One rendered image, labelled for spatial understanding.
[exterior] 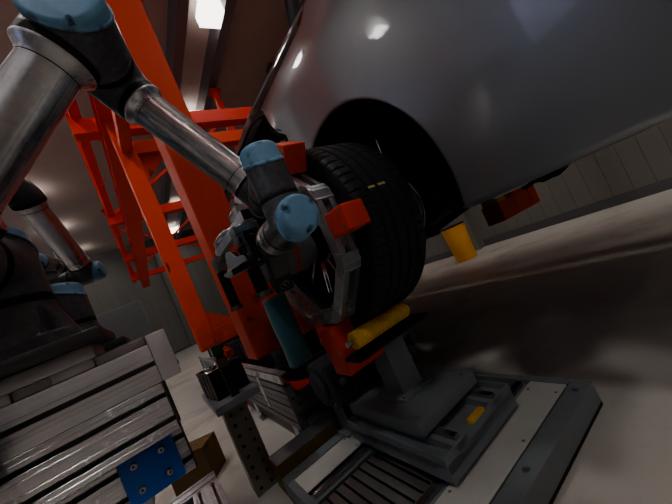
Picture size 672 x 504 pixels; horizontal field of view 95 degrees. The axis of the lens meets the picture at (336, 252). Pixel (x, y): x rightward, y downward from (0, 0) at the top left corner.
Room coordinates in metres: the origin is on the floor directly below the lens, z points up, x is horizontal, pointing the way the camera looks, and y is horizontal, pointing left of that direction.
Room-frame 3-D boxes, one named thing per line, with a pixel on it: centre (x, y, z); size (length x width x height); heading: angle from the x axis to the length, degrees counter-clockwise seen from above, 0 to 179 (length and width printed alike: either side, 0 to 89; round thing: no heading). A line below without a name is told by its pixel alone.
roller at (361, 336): (1.04, -0.04, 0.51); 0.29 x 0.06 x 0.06; 123
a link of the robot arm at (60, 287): (0.94, 0.84, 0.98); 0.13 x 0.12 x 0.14; 109
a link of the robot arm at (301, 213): (0.56, 0.05, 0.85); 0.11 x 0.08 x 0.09; 33
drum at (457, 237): (4.91, -1.85, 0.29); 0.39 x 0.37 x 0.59; 122
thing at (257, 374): (2.49, 1.12, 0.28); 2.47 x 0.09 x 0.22; 33
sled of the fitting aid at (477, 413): (1.14, -0.05, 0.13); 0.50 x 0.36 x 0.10; 33
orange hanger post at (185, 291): (3.02, 1.53, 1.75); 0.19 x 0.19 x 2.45; 33
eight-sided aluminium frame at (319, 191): (1.08, 0.11, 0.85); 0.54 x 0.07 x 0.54; 33
